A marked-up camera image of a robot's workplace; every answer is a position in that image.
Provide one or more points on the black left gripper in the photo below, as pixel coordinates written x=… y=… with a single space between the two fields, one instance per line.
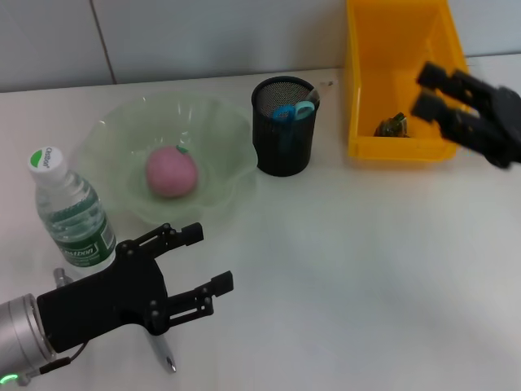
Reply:
x=102 y=301

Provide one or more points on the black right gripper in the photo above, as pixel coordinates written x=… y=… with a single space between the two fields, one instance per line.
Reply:
x=506 y=126

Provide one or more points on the grey ballpoint pen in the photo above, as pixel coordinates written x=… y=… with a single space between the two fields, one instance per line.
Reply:
x=165 y=354

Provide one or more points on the white plastic ruler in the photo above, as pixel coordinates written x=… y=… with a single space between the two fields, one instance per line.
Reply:
x=313 y=94

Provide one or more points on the yellow plastic bin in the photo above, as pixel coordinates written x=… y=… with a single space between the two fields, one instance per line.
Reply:
x=407 y=49

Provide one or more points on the blue scissors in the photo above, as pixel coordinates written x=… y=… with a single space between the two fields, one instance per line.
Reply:
x=285 y=114

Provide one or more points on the black mesh pen holder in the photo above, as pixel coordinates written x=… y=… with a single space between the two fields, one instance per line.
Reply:
x=285 y=159

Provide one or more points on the green plastic wrapper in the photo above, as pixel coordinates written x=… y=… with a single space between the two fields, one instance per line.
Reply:
x=390 y=127

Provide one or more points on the clear water bottle green label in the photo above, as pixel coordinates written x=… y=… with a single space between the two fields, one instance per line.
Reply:
x=69 y=212

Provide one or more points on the green glass fruit plate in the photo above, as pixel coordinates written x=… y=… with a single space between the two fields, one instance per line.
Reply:
x=220 y=163

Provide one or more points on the pink peach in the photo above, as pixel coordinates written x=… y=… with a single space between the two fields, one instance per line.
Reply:
x=171 y=173

